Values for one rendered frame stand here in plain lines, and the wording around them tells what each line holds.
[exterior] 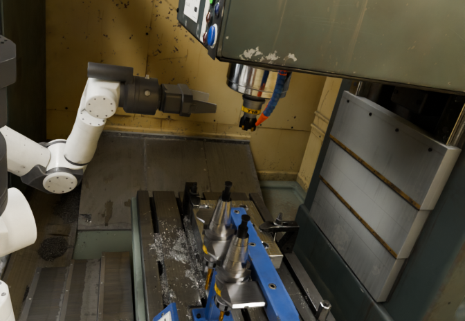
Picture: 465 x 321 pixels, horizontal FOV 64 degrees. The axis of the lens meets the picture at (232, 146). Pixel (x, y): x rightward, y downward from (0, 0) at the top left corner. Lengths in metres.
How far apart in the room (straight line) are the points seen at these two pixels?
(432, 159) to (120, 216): 1.26
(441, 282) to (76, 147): 0.98
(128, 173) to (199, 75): 0.62
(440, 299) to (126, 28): 1.61
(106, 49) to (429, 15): 1.48
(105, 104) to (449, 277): 0.93
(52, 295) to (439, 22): 1.23
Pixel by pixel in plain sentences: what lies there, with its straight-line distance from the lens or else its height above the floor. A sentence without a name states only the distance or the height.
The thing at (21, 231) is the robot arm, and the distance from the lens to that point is 0.44.
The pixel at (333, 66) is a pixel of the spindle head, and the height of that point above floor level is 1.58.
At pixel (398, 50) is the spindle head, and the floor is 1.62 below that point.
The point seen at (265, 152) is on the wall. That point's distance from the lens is 2.26.
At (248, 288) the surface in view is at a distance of 0.66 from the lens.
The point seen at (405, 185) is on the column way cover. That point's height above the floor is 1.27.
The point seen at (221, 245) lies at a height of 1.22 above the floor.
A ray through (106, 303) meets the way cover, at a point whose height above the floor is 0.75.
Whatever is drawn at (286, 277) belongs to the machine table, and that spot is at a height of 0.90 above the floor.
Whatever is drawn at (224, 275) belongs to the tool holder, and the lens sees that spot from 0.66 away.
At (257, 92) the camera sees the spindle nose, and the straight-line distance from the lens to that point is 0.88.
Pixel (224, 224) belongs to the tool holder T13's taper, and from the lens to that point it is 0.74.
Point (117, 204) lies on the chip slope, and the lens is 1.78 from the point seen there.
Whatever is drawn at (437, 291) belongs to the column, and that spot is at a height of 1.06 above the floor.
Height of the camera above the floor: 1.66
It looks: 23 degrees down
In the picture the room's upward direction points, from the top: 12 degrees clockwise
